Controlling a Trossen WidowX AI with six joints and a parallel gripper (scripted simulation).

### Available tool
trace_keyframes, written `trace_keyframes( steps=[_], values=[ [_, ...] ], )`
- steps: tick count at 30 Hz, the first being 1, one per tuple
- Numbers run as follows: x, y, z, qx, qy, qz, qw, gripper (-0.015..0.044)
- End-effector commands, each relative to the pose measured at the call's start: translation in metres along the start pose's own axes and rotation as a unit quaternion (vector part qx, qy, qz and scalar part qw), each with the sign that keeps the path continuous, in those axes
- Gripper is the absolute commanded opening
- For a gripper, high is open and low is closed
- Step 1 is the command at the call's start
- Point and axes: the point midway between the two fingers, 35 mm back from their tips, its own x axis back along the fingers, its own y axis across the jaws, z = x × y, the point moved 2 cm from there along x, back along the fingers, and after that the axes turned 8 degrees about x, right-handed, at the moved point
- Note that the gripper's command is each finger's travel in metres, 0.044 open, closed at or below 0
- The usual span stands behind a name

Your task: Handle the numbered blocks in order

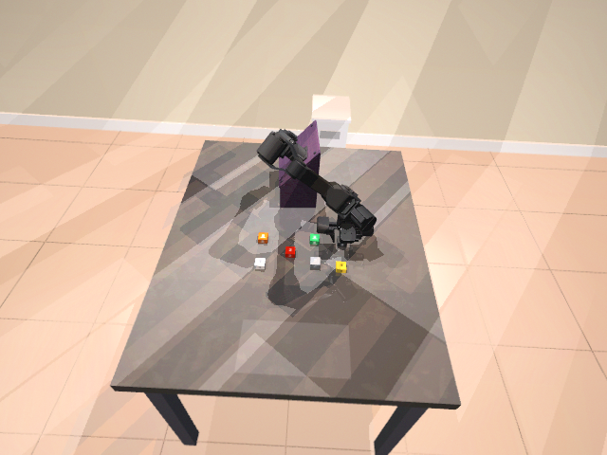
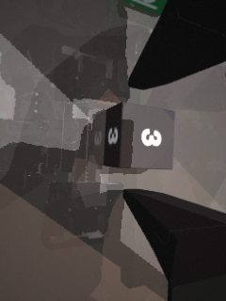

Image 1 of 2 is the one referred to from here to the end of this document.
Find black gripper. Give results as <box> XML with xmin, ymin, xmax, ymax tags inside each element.
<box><xmin>317</xmin><ymin>215</ymin><xmax>374</xmax><ymax>243</ymax></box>

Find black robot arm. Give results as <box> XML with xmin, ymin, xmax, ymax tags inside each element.
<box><xmin>257</xmin><ymin>129</ymin><xmax>377</xmax><ymax>244</ymax></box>

